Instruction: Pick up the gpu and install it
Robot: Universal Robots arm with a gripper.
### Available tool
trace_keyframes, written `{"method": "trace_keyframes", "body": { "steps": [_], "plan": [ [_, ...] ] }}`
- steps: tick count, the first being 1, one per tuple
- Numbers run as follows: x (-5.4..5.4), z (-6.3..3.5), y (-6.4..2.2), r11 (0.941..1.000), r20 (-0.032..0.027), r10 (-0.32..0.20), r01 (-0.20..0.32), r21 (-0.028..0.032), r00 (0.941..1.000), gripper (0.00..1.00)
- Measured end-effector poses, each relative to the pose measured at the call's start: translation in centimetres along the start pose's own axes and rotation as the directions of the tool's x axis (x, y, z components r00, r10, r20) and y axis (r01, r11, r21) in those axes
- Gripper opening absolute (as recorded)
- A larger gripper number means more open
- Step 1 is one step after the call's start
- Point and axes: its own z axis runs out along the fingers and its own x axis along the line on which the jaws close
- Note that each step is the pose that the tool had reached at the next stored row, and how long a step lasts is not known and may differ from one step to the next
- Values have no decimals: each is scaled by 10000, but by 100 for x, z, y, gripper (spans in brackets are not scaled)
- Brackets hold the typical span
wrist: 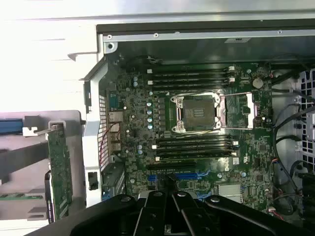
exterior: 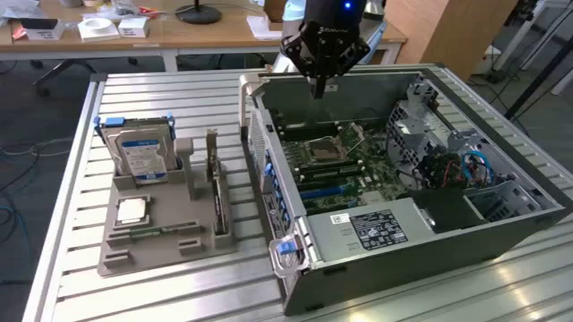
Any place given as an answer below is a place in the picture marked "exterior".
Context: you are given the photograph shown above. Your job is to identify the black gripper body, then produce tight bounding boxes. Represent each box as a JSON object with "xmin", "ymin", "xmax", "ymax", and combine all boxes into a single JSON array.
[{"xmin": 302, "ymin": 0, "xmax": 365, "ymax": 78}]

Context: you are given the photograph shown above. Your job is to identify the white paper sheets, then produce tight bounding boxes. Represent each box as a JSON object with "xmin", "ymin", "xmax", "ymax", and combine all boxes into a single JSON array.
[{"xmin": 246, "ymin": 15, "xmax": 283, "ymax": 42}]

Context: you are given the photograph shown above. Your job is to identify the brown cardboard box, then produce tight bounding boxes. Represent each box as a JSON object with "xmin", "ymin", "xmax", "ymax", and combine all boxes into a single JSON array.
[{"xmin": 262, "ymin": 0, "xmax": 287, "ymax": 23}]

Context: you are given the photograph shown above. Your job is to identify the wooden desk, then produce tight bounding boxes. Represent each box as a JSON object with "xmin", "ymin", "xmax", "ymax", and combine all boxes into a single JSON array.
[{"xmin": 0, "ymin": 0, "xmax": 409, "ymax": 73}]

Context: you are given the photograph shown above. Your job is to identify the black lamp base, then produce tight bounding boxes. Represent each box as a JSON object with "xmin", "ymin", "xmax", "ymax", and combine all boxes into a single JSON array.
[{"xmin": 174, "ymin": 0, "xmax": 223, "ymax": 25}]

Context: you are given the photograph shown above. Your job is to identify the black RAM slot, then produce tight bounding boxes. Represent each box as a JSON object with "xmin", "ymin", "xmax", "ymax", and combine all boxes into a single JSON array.
[
  {"xmin": 282, "ymin": 130, "xmax": 339, "ymax": 141},
  {"xmin": 280, "ymin": 124, "xmax": 338, "ymax": 134}
]

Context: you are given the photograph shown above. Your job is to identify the wooden cabinet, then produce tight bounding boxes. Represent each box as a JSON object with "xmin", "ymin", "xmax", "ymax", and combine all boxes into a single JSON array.
[{"xmin": 385, "ymin": 0, "xmax": 519, "ymax": 81}]

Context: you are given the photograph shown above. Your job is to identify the metal socket cover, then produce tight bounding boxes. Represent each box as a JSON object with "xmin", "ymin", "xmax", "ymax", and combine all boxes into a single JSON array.
[{"xmin": 335, "ymin": 122, "xmax": 369, "ymax": 158}]

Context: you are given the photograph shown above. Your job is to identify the perforated metal drive cage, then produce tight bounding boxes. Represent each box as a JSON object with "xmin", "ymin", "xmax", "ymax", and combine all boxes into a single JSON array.
[{"xmin": 385, "ymin": 80, "xmax": 453, "ymax": 168}]

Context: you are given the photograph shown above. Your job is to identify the small white cabinet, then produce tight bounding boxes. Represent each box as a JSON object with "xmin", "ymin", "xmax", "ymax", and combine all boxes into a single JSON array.
[{"xmin": 471, "ymin": 43, "xmax": 502, "ymax": 76}]

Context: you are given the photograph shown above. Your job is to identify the CPU socket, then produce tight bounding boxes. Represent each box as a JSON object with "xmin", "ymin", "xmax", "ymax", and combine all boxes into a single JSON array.
[{"xmin": 303, "ymin": 137, "xmax": 349, "ymax": 162}]

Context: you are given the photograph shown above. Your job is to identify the green motherboard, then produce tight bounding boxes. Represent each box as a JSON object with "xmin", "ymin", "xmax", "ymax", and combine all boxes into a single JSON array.
[{"xmin": 279, "ymin": 120, "xmax": 413, "ymax": 215}]

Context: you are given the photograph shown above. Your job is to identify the blue card retention bar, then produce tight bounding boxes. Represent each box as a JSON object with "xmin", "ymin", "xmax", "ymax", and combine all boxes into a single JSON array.
[{"xmin": 262, "ymin": 150, "xmax": 295, "ymax": 235}]

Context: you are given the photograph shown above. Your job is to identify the RAM module with white label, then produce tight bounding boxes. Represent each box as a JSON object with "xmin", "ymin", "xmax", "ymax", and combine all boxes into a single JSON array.
[{"xmin": 300, "ymin": 161, "xmax": 365, "ymax": 182}]

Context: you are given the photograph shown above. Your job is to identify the plain white box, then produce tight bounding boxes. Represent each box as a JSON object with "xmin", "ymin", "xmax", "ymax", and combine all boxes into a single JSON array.
[{"xmin": 116, "ymin": 17, "xmax": 151, "ymax": 38}]

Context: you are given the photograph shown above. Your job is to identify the clear plastic bag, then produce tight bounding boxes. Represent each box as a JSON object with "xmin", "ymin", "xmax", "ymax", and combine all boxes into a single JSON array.
[{"xmin": 105, "ymin": 0, "xmax": 149, "ymax": 16}]

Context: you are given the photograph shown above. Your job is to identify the black expansion slot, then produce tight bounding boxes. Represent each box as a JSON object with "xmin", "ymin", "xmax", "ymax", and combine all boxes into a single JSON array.
[{"xmin": 296, "ymin": 179, "xmax": 349, "ymax": 193}]

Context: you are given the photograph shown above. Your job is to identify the black stand pole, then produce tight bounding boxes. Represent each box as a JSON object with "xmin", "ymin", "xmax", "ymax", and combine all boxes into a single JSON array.
[{"xmin": 503, "ymin": 0, "xmax": 573, "ymax": 121}]

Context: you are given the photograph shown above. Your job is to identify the blue expansion slot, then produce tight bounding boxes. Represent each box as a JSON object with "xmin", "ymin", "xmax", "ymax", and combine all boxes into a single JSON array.
[{"xmin": 300, "ymin": 186, "xmax": 353, "ymax": 201}]

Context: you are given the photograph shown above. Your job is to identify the white box with round hole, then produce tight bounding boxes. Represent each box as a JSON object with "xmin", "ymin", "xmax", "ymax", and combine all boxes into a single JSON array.
[{"xmin": 76, "ymin": 18, "xmax": 121, "ymax": 44}]

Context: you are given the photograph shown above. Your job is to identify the hard disk with blue carrier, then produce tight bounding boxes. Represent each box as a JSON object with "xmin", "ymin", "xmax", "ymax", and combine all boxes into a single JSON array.
[{"xmin": 92, "ymin": 113, "xmax": 178, "ymax": 186}]

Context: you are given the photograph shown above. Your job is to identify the graphics card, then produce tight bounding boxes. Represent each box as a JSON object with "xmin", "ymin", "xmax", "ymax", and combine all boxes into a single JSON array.
[{"xmin": 204, "ymin": 128, "xmax": 227, "ymax": 235}]

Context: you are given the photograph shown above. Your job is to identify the black chair base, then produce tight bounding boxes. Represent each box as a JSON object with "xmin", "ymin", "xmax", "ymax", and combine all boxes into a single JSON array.
[{"xmin": 29, "ymin": 58, "xmax": 97, "ymax": 97}]

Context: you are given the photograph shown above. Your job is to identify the grey parts rack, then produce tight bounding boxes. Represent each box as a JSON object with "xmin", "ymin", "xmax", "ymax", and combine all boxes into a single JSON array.
[{"xmin": 96, "ymin": 129, "xmax": 238, "ymax": 278}]

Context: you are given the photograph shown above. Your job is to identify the grey metal disk bay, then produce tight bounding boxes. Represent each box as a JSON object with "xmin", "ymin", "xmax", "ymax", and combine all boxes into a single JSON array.
[{"xmin": 465, "ymin": 174, "xmax": 545, "ymax": 222}]

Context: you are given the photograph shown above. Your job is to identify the white labelled box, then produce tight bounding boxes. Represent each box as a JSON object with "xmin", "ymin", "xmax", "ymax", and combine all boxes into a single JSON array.
[{"xmin": 24, "ymin": 27, "xmax": 67, "ymax": 41}]

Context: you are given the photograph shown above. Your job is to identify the grey power supply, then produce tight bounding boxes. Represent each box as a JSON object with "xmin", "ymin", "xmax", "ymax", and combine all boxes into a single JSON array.
[{"xmin": 306, "ymin": 197, "xmax": 438, "ymax": 264}]

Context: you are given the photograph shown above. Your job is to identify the small black box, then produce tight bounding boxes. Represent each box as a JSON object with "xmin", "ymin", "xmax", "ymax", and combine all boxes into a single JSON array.
[{"xmin": 20, "ymin": 18, "xmax": 60, "ymax": 31}]

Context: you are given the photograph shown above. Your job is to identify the silver CPU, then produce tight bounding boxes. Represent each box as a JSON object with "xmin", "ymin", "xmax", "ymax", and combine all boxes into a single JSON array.
[{"xmin": 115, "ymin": 198, "xmax": 148, "ymax": 226}]

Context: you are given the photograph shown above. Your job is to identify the crumpled white paper pile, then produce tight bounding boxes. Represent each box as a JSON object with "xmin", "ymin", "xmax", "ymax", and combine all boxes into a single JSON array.
[{"xmin": 0, "ymin": 0, "xmax": 43, "ymax": 21}]

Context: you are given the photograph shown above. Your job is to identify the green RAM stick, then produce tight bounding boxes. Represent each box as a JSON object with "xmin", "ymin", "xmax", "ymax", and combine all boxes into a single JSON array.
[{"xmin": 129, "ymin": 225, "xmax": 198, "ymax": 239}]

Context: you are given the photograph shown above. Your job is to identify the dark grey PC case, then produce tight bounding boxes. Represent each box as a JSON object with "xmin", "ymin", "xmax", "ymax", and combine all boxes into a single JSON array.
[{"xmin": 238, "ymin": 65, "xmax": 573, "ymax": 317}]

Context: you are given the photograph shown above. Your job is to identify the beige case handle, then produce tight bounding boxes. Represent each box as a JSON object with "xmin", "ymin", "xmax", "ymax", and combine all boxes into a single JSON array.
[{"xmin": 239, "ymin": 74, "xmax": 270, "ymax": 128}]

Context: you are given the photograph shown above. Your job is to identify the black wire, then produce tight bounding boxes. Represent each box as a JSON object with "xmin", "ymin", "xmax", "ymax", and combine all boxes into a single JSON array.
[{"xmin": 393, "ymin": 160, "xmax": 431, "ymax": 189}]

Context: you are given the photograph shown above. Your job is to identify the blue wire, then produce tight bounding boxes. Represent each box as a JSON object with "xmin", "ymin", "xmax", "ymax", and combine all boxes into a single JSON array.
[{"xmin": 461, "ymin": 150, "xmax": 495, "ymax": 189}]

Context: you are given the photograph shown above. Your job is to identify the red wire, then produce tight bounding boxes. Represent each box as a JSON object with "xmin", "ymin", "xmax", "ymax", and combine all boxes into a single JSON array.
[{"xmin": 441, "ymin": 160, "xmax": 462, "ymax": 188}]

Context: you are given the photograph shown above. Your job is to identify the grey floor cable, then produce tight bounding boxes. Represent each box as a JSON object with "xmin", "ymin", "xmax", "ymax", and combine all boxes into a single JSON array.
[{"xmin": 0, "ymin": 137, "xmax": 72, "ymax": 158}]

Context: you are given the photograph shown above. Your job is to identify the grey case latch handle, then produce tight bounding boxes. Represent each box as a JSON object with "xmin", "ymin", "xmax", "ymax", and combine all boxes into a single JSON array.
[{"xmin": 267, "ymin": 231, "xmax": 311, "ymax": 278}]

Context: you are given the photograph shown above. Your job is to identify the blue floor cable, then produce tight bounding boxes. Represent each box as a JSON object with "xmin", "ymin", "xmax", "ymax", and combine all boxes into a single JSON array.
[{"xmin": 0, "ymin": 193, "xmax": 32, "ymax": 286}]

